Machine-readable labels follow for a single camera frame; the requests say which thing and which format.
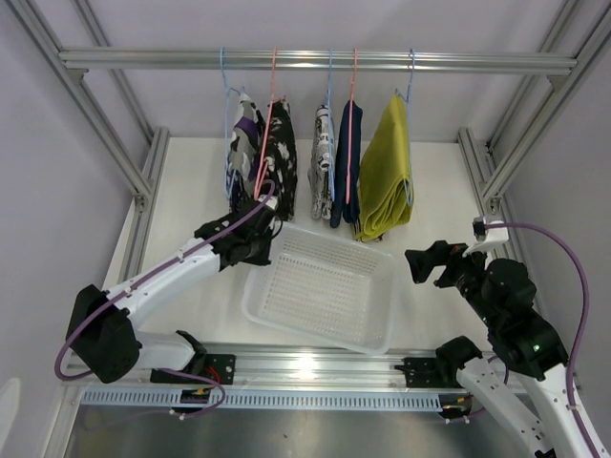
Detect grey white printed trousers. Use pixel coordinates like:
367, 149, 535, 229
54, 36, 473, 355
307, 104, 336, 220

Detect right pink hanger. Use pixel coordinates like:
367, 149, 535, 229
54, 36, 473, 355
345, 48, 358, 205

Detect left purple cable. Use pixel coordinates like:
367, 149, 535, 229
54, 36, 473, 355
53, 178, 277, 381

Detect aluminium hanging rail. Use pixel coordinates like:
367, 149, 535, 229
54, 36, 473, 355
59, 47, 578, 76

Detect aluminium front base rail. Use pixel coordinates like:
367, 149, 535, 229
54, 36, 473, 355
61, 339, 583, 400

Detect white plastic basket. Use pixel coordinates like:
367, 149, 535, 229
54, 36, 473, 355
241, 223, 399, 356

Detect olive yellow trousers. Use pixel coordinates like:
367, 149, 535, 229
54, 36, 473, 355
354, 94, 414, 242

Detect aluminium frame right struts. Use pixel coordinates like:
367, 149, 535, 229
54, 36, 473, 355
456, 0, 611, 230

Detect left pink hanger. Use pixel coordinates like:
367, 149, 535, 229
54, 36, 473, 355
254, 47, 278, 199

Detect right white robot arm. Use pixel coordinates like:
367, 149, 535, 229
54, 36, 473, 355
405, 240, 610, 457

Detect light blue hanger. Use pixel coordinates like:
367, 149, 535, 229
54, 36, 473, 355
220, 46, 244, 207
326, 48, 335, 202
395, 48, 415, 208

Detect navy blue trousers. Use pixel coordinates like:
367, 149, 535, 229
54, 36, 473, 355
329, 102, 363, 228

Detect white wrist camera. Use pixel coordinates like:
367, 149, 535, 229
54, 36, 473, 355
462, 216, 509, 258
258, 195, 279, 212

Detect aluminium frame left struts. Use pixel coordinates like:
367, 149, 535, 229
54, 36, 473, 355
7, 1, 170, 281

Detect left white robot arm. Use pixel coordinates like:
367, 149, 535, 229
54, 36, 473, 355
63, 196, 279, 384

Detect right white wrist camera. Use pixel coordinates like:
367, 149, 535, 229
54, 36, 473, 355
462, 216, 509, 258

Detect black white patterned trousers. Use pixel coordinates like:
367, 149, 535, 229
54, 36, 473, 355
255, 97, 298, 221

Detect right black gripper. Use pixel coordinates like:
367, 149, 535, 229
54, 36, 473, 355
403, 239, 499, 327

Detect purple camouflage trousers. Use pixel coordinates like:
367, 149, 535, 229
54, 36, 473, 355
225, 92, 264, 212

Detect pink hanger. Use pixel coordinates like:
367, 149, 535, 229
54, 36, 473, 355
254, 47, 278, 199
345, 48, 358, 205

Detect aluminium frame struts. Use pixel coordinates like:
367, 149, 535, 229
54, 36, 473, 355
456, 0, 611, 230
7, 1, 170, 281

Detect grey slotted cable duct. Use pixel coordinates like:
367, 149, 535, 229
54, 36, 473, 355
81, 387, 467, 413

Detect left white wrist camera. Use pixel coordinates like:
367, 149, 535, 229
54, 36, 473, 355
258, 195, 279, 212

